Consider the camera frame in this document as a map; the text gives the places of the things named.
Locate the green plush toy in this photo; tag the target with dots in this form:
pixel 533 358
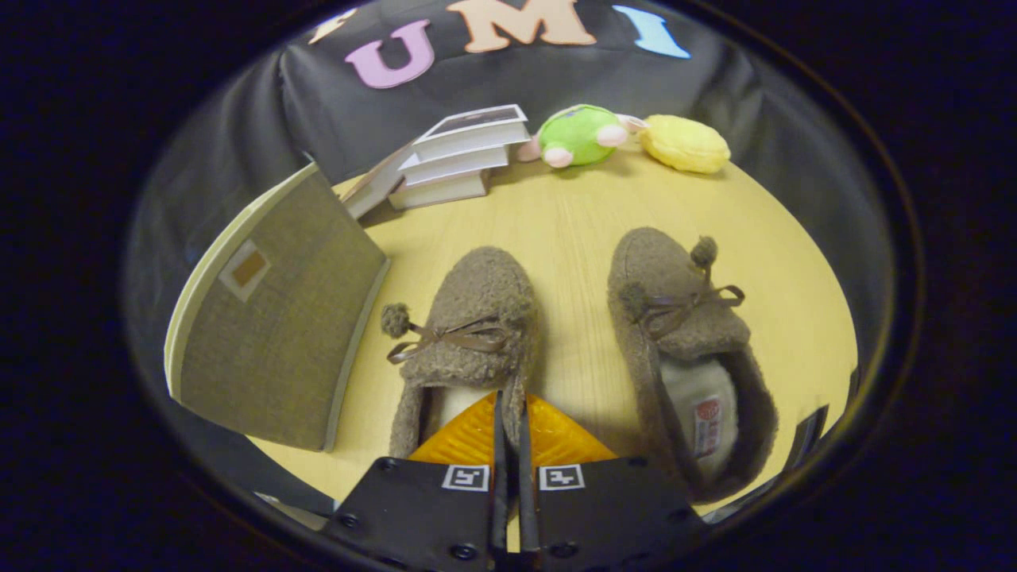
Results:
pixel 576 133

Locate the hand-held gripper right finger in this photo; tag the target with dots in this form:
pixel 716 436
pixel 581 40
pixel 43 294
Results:
pixel 604 508

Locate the brown fuzzy shoe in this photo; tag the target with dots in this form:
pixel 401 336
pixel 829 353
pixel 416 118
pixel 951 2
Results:
pixel 477 294
pixel 659 270

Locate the black backdrop cloth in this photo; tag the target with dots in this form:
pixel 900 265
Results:
pixel 604 79

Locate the white book with portrait cover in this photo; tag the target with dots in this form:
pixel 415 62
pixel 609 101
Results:
pixel 477 131

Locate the yellow plush toy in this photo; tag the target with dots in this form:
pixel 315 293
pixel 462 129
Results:
pixel 685 144

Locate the thin brown cover book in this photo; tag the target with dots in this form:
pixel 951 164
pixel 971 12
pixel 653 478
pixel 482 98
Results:
pixel 373 187

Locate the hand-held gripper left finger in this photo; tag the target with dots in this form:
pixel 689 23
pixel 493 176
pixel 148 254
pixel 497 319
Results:
pixel 445 508

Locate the brown fabric storage box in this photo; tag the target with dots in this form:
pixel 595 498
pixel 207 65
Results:
pixel 278 334

